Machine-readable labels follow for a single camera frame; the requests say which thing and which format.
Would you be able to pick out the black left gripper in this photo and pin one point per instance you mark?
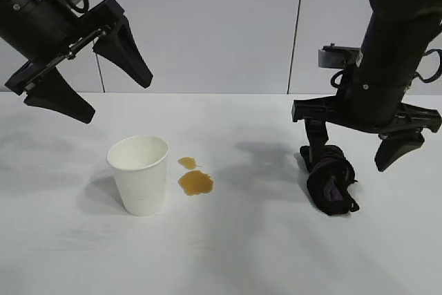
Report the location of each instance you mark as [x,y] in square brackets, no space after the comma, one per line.
[38,25]

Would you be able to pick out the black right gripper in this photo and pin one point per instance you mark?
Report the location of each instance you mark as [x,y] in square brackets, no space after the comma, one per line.
[373,108]

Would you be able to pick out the black and purple cloth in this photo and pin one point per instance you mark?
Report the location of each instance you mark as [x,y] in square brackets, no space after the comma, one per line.
[328,188]

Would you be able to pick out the white paper cup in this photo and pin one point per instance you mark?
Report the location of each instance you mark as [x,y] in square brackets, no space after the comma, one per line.
[141,184]

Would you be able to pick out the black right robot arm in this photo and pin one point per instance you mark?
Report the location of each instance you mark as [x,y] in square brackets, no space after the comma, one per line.
[397,25]

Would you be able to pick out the small brown liquid spill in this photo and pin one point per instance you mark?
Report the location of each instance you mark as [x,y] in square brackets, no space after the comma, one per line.
[186,162]

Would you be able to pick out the large brown liquid spill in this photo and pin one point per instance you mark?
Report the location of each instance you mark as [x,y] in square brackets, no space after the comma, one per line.
[195,183]

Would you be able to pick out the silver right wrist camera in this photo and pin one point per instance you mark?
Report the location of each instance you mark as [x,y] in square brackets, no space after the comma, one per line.
[336,56]

